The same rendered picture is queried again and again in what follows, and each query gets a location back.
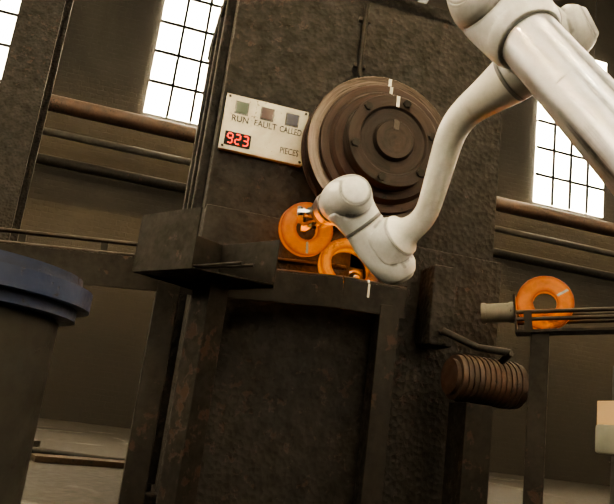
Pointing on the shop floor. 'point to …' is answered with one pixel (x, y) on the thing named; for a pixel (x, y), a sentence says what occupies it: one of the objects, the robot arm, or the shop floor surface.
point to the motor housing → (475, 420)
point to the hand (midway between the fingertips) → (306, 223)
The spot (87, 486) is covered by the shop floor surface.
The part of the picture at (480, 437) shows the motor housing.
